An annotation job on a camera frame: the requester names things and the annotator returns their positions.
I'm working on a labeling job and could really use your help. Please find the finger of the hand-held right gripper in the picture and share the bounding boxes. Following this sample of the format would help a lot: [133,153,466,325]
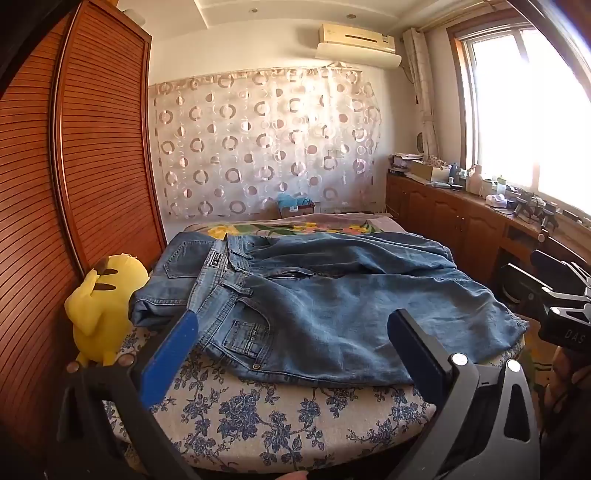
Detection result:
[502,264,591,319]
[530,249,591,283]

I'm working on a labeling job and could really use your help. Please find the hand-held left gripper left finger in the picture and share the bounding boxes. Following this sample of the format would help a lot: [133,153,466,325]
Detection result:
[54,310,211,480]

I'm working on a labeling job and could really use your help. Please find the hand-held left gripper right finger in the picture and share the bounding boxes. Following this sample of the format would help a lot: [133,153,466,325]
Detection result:
[387,308,541,480]

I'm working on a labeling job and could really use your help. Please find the faded blue jeans pants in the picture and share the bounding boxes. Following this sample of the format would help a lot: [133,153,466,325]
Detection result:
[187,231,531,387]

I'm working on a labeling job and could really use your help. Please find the dark blue jeans pants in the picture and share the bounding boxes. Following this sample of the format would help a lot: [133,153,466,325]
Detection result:
[128,231,229,329]

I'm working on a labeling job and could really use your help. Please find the black gadget with legs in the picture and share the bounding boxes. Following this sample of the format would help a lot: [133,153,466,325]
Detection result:
[512,190,560,232]

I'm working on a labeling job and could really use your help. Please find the yellow plush toy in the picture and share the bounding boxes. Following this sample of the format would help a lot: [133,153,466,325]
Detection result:
[64,253,151,367]

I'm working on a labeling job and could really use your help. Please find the wooden cabinet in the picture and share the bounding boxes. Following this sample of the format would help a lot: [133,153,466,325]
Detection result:
[385,168,591,287]

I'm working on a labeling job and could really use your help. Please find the open plain cardboard box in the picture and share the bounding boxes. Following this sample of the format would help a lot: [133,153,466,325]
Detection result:
[410,161,446,184]

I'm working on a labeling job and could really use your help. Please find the window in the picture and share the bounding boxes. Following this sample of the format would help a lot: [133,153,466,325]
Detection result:
[455,18,591,217]

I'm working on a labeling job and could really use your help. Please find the colourful flowered blanket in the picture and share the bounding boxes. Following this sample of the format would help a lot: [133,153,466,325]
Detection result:
[182,212,402,238]

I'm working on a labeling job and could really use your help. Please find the stack of papers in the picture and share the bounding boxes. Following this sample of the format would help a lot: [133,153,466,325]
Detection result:
[388,151,426,175]

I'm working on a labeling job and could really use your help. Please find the cardboard box with labels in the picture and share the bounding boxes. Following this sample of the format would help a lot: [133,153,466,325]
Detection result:
[276,199,317,219]

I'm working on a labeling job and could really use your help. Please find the beige patterned window curtain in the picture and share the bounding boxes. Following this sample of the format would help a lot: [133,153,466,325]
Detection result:
[403,28,439,158]

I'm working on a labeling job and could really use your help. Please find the wooden louvered wardrobe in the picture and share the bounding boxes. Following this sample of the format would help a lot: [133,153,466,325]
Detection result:
[0,0,168,462]

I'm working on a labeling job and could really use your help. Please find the sheer circle-patterned curtain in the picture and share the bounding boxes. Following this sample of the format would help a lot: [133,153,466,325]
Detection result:
[148,62,384,220]

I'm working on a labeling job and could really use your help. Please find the wall air conditioner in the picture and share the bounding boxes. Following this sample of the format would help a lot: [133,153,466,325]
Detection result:
[317,22,398,52]

